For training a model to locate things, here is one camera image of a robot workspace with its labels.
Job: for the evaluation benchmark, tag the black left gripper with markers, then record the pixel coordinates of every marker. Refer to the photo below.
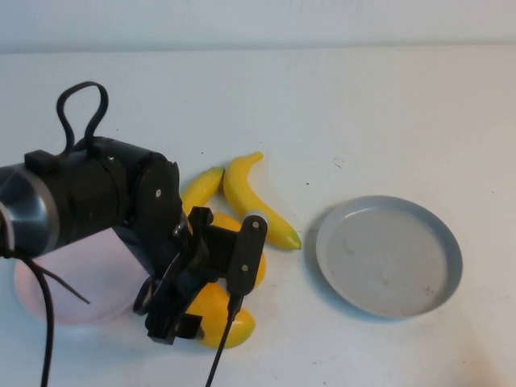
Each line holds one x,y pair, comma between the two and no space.
173,262

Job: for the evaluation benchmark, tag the deep orange plastic mango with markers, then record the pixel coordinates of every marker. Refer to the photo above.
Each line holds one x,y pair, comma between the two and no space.
244,324

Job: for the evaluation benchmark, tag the golden yellow plastic mango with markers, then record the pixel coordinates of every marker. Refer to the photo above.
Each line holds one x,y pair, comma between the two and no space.
225,221

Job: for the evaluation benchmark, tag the yellow banana faint green tip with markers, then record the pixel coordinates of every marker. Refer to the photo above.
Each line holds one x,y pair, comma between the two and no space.
201,187

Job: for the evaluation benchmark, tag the yellow banana vivid green tip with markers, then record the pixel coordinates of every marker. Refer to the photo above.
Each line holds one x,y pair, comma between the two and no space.
242,189

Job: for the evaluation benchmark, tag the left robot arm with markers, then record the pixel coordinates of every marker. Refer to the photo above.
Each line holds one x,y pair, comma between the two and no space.
88,189

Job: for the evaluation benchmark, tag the pale pink round plate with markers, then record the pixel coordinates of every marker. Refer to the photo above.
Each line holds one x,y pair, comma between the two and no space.
101,274

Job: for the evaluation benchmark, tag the pale blue round plate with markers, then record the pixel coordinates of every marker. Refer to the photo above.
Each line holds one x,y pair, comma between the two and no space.
387,258

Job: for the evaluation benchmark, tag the thin black zip tie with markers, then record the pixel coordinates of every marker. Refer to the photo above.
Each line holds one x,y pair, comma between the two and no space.
64,288

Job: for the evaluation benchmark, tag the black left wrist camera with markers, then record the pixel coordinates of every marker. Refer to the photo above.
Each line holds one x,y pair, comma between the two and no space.
248,250

